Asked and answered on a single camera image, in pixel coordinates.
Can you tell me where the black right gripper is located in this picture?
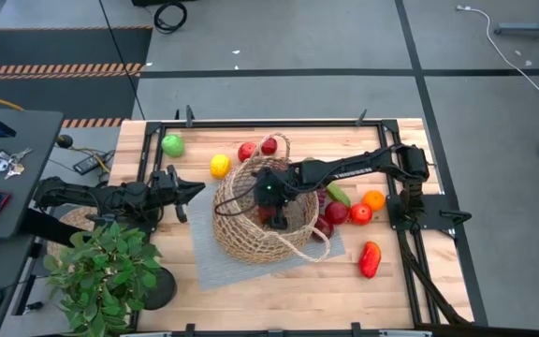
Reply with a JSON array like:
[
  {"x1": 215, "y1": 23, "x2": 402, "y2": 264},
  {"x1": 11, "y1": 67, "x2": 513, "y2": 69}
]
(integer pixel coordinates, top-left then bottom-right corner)
[{"x1": 254, "y1": 163, "x2": 301, "y2": 231}]

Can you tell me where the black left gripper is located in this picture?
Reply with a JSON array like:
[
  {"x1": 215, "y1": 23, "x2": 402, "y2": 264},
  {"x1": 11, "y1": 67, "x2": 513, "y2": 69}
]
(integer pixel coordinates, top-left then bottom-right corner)
[{"x1": 150, "y1": 164, "x2": 207, "y2": 225}]

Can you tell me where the red orange fruit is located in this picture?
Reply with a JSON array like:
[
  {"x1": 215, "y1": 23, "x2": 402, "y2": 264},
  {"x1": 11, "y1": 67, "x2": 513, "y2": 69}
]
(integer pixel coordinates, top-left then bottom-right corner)
[{"x1": 257, "y1": 205, "x2": 278, "y2": 225}]

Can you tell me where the woven rope basket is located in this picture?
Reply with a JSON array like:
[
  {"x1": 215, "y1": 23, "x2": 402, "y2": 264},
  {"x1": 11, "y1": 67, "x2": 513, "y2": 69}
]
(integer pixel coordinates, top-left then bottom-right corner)
[{"x1": 211, "y1": 132, "x2": 332, "y2": 265}]

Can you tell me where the yellow bell pepper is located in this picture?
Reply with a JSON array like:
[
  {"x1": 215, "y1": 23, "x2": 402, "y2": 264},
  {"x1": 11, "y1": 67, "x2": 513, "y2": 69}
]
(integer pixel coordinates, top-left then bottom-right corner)
[{"x1": 209, "y1": 154, "x2": 232, "y2": 180}]

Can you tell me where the red round tomato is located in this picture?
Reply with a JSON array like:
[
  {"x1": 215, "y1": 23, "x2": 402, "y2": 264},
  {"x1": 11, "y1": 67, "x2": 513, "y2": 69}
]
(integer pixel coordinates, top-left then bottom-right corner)
[{"x1": 348, "y1": 202, "x2": 373, "y2": 227}]

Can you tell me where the orange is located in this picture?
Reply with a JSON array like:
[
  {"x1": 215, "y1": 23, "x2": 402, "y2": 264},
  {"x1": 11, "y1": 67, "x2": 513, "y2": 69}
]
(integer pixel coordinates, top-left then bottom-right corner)
[{"x1": 361, "y1": 189, "x2": 386, "y2": 212}]

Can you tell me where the red bell pepper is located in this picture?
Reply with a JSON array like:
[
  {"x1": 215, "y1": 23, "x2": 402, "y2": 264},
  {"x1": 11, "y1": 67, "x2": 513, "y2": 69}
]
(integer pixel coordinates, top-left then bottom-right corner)
[{"x1": 357, "y1": 241, "x2": 383, "y2": 280}]

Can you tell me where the green apple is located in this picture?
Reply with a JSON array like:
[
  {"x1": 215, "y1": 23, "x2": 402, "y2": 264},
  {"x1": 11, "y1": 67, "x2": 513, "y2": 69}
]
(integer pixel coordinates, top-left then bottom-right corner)
[{"x1": 160, "y1": 134, "x2": 186, "y2": 158}]

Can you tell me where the grey woven placemat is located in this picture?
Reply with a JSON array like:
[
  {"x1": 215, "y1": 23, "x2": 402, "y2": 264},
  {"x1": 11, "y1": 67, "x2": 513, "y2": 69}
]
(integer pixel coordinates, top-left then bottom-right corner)
[{"x1": 183, "y1": 180, "x2": 346, "y2": 292}]

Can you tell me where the black plant pot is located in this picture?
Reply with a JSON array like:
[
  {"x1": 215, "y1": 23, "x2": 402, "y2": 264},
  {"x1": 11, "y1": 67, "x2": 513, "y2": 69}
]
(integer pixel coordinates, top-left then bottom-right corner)
[{"x1": 140, "y1": 266, "x2": 179, "y2": 312}]

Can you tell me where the black power adapter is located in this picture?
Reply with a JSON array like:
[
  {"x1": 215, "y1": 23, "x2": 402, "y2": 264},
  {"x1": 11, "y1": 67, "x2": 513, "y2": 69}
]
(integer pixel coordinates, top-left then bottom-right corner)
[{"x1": 72, "y1": 150, "x2": 115, "y2": 177}]

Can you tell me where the round woven mat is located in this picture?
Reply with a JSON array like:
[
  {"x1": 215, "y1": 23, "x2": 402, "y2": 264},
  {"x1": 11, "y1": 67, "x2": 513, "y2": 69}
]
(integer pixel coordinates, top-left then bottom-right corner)
[{"x1": 46, "y1": 205, "x2": 100, "y2": 263}]

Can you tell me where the green potted plant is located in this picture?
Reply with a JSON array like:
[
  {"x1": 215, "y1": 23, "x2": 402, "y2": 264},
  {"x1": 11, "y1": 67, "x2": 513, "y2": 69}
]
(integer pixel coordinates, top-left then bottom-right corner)
[{"x1": 42, "y1": 220, "x2": 163, "y2": 337}]

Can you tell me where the grey desk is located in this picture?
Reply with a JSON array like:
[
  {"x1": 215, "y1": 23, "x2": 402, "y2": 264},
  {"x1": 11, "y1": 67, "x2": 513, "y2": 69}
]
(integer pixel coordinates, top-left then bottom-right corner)
[{"x1": 0, "y1": 108, "x2": 65, "y2": 337}]

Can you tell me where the key bunch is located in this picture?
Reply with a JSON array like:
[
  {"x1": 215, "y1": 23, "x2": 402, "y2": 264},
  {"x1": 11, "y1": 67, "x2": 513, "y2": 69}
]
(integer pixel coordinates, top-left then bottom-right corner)
[{"x1": 0, "y1": 147, "x2": 34, "y2": 181}]

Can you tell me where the black hazard-striped floor mat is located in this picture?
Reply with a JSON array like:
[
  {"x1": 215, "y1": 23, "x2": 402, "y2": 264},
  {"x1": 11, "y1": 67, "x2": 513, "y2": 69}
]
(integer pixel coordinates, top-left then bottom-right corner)
[{"x1": 0, "y1": 25, "x2": 154, "y2": 130}]

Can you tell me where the grey metal stand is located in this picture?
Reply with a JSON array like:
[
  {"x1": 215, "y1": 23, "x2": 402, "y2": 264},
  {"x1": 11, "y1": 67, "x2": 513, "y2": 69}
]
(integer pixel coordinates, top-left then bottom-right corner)
[{"x1": 493, "y1": 0, "x2": 539, "y2": 38}]

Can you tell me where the black aluminium table frame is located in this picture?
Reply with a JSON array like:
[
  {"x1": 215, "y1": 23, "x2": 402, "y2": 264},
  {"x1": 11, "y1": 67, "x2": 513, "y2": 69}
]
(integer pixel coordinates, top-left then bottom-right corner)
[{"x1": 131, "y1": 110, "x2": 474, "y2": 337}]

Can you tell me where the black cable conduit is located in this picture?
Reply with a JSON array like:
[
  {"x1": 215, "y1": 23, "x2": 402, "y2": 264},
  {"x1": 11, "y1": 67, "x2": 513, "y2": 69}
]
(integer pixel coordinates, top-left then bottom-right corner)
[{"x1": 398, "y1": 227, "x2": 470, "y2": 327}]

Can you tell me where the thin black floor cable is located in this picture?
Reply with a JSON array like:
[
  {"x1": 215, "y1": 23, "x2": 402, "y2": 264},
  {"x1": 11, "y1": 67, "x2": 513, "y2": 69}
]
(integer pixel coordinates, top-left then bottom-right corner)
[{"x1": 97, "y1": 0, "x2": 147, "y2": 122}]

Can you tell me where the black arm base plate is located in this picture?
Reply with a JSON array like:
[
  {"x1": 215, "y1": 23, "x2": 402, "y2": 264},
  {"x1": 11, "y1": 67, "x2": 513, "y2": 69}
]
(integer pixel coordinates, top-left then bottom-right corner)
[{"x1": 386, "y1": 193, "x2": 473, "y2": 231}]

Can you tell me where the coiled black cable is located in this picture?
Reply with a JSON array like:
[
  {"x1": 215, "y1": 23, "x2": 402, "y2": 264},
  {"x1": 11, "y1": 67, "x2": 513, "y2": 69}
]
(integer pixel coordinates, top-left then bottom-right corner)
[{"x1": 153, "y1": 1, "x2": 189, "y2": 35}]

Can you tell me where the white floor cable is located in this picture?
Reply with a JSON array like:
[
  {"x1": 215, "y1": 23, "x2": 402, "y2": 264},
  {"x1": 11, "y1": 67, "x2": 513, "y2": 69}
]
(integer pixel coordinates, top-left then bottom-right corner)
[{"x1": 456, "y1": 4, "x2": 539, "y2": 95}]

